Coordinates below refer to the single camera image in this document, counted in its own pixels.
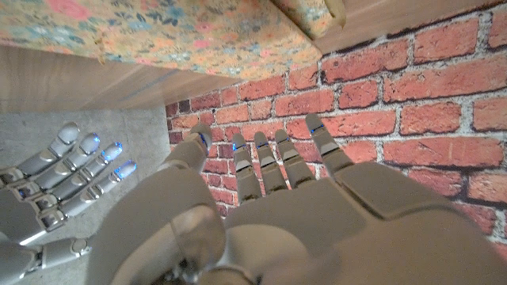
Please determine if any tan cloth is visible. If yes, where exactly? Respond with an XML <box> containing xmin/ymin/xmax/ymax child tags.
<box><xmin>0</xmin><ymin>0</ymin><xmax>348</xmax><ymax>82</ymax></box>

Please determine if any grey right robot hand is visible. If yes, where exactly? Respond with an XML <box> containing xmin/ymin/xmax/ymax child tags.
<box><xmin>0</xmin><ymin>121</ymin><xmax>138</xmax><ymax>285</ymax></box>

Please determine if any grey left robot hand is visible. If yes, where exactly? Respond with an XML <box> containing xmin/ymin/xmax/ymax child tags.
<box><xmin>85</xmin><ymin>113</ymin><xmax>507</xmax><ymax>285</ymax></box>

